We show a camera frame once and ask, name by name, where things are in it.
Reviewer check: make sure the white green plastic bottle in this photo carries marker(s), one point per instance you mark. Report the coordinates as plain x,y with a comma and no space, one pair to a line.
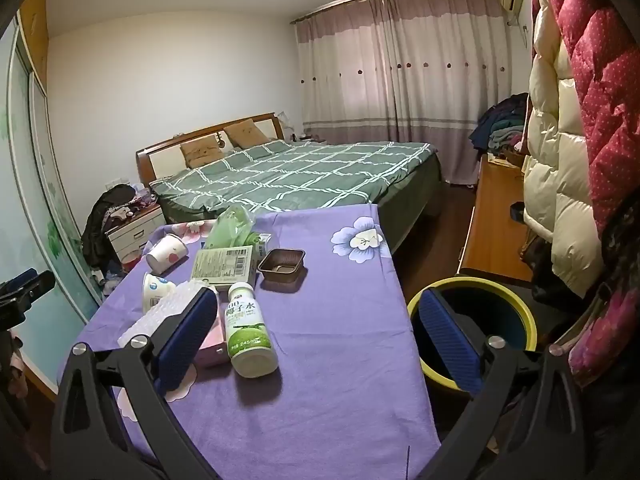
247,330

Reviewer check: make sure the brown pillow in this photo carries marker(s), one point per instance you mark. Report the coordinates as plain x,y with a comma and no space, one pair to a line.
245,132
202,152

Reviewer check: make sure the black bag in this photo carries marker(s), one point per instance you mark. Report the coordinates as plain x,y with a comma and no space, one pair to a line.
540,270

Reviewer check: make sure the brown basket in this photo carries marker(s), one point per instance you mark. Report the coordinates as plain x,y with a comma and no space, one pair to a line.
512,157

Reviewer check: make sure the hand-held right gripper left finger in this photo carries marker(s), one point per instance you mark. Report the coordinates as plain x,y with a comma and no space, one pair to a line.
186,340

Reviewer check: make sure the small black object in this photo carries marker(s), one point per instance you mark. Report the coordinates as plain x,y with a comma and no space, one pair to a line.
517,211

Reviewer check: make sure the cream down jacket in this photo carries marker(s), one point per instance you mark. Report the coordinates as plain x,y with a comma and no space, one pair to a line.
560,160

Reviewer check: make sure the pile of folded clothes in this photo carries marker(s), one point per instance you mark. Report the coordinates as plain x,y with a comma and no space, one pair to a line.
500,125

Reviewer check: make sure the green white drink carton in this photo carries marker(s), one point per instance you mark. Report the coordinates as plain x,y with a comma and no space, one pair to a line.
262,246

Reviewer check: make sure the dark clothes heap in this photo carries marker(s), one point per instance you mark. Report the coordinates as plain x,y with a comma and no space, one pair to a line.
102,220

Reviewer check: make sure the red dotted down jacket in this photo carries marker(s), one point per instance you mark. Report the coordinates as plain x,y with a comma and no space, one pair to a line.
595,60

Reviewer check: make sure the brown plastic tray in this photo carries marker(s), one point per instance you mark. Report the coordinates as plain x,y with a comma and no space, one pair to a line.
282,262

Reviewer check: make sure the pink floral garment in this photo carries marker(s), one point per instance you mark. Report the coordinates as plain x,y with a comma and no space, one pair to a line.
610,330

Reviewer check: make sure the wooden bed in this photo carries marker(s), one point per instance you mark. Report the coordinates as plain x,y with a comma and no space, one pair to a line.
165,152

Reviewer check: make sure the pale green sliding wardrobe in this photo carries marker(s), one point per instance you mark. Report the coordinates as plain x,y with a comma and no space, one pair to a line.
50,210

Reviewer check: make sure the pale green cardboard box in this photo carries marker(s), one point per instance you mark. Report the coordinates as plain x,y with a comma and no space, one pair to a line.
225,265

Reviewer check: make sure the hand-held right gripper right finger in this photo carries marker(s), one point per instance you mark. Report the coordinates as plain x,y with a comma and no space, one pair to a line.
450,345

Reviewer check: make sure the white blue yogurt cup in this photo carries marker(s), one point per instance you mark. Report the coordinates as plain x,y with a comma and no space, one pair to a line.
155,292

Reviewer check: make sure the yellow rimmed blue trash bin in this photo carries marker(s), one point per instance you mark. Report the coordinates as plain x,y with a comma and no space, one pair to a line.
500,310

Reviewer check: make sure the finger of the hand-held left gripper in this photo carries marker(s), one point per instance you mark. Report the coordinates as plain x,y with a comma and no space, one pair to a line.
22,276
44,282

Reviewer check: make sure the pink white curtain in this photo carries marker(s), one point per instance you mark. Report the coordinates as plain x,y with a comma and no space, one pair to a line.
390,60

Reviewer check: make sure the pink milk carton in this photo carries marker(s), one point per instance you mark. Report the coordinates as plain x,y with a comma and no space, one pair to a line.
212,347

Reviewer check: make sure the purple floral tablecloth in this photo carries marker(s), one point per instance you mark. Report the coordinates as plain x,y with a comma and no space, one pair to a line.
325,335

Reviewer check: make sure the wooden low cabinet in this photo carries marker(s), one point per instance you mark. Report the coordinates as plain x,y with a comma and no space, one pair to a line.
495,220

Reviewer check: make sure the green plastic bag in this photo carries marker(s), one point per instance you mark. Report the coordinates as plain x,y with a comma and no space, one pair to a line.
230,227

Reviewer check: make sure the white wooden nightstand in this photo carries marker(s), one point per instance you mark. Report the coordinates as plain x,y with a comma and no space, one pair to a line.
135,230

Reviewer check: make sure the white paper cup pink print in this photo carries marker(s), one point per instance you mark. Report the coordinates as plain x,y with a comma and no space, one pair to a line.
165,255

